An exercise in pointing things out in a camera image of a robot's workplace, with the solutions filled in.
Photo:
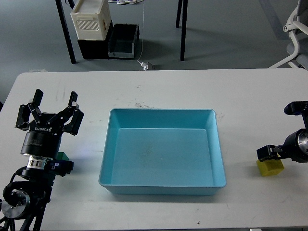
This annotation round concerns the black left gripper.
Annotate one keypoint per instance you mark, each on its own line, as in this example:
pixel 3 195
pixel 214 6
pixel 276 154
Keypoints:
pixel 45 131

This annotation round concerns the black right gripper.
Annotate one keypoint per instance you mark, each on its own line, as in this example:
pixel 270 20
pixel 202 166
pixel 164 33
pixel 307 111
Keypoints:
pixel 294 147

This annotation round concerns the yellow block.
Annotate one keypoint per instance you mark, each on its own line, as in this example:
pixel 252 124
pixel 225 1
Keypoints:
pixel 270 167

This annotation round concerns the green block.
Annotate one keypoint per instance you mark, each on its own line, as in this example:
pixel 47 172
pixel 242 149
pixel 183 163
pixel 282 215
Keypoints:
pixel 62 156

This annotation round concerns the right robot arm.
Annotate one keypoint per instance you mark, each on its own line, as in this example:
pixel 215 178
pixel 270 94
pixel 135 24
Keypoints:
pixel 298 108

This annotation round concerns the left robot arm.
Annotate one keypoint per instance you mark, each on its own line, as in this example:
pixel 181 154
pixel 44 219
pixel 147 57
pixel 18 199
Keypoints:
pixel 30 187

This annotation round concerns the light blue plastic box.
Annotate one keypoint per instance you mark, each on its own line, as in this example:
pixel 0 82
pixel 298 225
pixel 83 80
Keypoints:
pixel 162 151

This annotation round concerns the black storage crate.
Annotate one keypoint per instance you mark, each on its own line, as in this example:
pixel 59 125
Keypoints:
pixel 96 49

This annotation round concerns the black left table leg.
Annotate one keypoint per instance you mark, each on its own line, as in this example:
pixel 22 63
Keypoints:
pixel 67 38

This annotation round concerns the black table leg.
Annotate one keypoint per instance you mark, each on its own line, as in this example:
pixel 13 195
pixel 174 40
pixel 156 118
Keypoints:
pixel 182 10
pixel 67 38

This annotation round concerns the white plastic crate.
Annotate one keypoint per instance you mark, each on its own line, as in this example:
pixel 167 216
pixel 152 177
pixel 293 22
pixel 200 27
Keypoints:
pixel 91 19

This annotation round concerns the black open bin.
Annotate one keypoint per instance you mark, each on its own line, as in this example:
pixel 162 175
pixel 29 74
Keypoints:
pixel 123 41

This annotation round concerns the white power adapter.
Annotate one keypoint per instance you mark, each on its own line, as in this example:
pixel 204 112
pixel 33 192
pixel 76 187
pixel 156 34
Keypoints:
pixel 147 66

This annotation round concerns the white office chair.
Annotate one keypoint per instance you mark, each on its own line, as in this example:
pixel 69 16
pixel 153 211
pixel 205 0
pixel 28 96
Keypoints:
pixel 298 48

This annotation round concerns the black right table leg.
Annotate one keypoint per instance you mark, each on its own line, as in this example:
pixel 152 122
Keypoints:
pixel 182 10

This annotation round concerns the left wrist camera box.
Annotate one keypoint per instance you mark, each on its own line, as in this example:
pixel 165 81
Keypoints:
pixel 59 167

